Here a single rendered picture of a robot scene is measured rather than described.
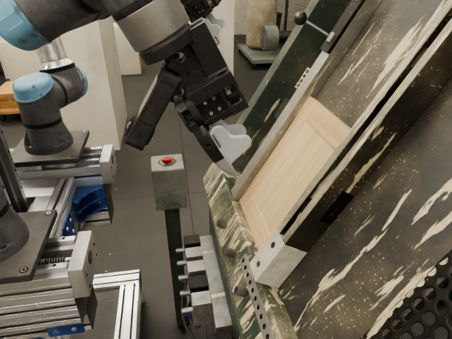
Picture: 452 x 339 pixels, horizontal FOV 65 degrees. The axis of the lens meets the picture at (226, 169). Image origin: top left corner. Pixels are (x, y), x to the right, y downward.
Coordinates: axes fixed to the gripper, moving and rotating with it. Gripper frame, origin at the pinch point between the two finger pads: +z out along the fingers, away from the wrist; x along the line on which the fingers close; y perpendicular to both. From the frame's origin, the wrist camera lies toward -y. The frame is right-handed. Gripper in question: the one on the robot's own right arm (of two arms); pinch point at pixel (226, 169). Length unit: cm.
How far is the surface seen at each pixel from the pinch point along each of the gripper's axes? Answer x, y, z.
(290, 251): 12.6, 0.9, 35.3
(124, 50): 540, -107, 51
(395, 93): 14.8, 33.4, 12.0
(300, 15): 57, 33, 2
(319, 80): 50, 30, 19
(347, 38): 51, 41, 12
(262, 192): 42, 0, 39
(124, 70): 540, -125, 75
